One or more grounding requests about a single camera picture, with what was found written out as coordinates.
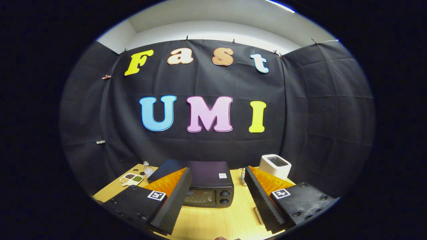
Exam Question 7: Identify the divided white spice dish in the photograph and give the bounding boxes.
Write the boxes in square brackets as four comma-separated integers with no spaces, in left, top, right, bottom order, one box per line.
[119,173,144,186]

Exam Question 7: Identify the black backdrop cloth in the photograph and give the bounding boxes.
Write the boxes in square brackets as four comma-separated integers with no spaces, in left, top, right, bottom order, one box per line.
[59,35,376,200]

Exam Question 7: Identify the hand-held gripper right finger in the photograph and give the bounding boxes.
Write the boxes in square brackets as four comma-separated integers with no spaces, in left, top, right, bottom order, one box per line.
[245,166,341,234]

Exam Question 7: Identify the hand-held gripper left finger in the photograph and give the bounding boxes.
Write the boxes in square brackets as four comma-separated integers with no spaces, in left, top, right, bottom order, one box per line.
[100,167,192,235]

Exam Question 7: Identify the white toaster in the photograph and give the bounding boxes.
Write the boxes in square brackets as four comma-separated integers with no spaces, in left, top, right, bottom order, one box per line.
[259,154,292,181]

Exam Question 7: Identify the black toaster oven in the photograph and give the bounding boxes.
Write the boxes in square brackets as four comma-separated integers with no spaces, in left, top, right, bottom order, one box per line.
[147,159,235,208]

